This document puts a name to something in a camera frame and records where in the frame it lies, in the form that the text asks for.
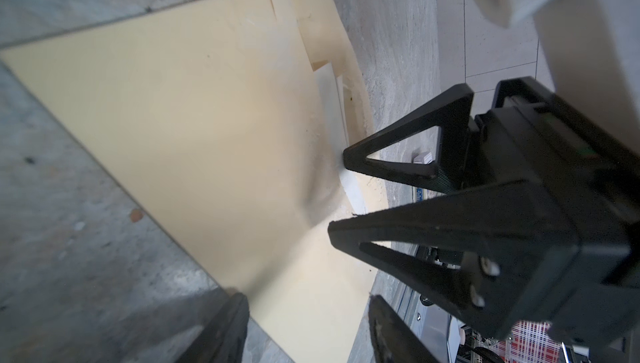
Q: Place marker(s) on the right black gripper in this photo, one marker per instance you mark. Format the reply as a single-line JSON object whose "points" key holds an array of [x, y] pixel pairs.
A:
{"points": [[547, 230]]}

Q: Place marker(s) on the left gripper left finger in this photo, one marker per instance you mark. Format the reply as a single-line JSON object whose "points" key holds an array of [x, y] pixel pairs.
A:
{"points": [[223, 338]]}

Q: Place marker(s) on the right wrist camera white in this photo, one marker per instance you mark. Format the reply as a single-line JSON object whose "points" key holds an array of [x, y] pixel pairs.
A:
{"points": [[592, 51]]}

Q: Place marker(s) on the yellow manila envelope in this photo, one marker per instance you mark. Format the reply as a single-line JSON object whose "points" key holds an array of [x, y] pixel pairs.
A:
{"points": [[210, 117]]}

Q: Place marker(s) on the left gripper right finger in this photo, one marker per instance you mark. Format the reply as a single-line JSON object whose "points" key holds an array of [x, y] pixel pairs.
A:
{"points": [[391, 338]]}

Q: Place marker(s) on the cream letter paper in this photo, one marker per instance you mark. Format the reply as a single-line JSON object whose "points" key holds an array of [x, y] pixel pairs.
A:
{"points": [[337, 134]]}

